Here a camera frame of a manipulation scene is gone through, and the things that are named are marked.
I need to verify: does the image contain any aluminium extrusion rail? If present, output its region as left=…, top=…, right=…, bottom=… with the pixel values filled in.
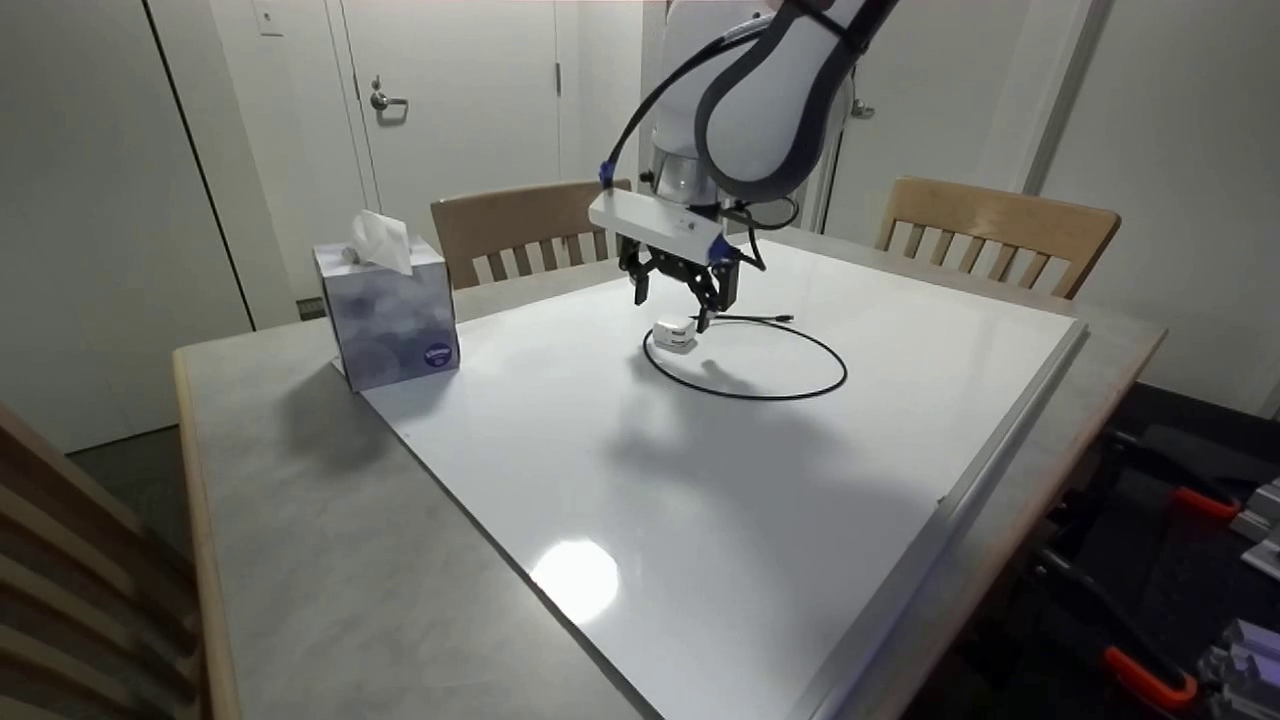
left=1190, top=613, right=1280, bottom=720

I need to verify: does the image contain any black charger cable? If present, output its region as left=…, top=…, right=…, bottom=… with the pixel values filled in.
left=637, top=306, right=855, bottom=408

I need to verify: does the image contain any white door lever handle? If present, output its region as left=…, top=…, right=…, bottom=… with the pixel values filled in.
left=329, top=0, right=572, bottom=255

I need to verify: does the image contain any large white board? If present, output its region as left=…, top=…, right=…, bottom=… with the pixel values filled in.
left=354, top=235, right=1093, bottom=720

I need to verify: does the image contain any silver door lever handle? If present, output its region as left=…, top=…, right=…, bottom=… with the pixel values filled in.
left=362, top=77, right=416, bottom=130

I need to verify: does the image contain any blue tissue box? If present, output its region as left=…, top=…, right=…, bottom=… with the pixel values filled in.
left=312, top=209, right=467, bottom=397

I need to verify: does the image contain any white charger plug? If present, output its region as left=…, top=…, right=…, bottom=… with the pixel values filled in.
left=648, top=317, right=701, bottom=356

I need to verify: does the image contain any wooden slat back chair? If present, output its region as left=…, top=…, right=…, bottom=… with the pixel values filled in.
left=872, top=175, right=1124, bottom=303
left=426, top=175, right=640, bottom=297
left=0, top=402, right=212, bottom=720

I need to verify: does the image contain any black clamp orange handle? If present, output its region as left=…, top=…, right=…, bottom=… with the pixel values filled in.
left=1169, top=480, right=1247, bottom=533
left=1096, top=643, right=1204, bottom=712

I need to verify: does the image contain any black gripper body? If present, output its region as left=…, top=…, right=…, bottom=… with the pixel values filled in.
left=633, top=241, right=738, bottom=290

